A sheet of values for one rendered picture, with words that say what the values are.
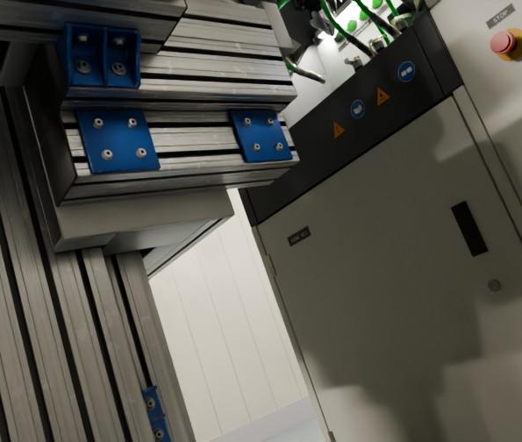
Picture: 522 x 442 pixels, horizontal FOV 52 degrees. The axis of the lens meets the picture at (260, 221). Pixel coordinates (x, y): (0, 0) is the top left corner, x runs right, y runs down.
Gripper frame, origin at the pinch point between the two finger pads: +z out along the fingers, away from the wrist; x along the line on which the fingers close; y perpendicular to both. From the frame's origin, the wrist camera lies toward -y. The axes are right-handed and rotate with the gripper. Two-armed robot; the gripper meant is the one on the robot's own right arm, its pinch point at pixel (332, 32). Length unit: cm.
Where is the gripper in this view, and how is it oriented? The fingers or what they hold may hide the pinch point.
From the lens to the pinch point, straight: 154.1
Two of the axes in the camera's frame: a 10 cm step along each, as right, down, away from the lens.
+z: 3.3, 9.2, -2.2
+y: -7.6, 1.1, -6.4
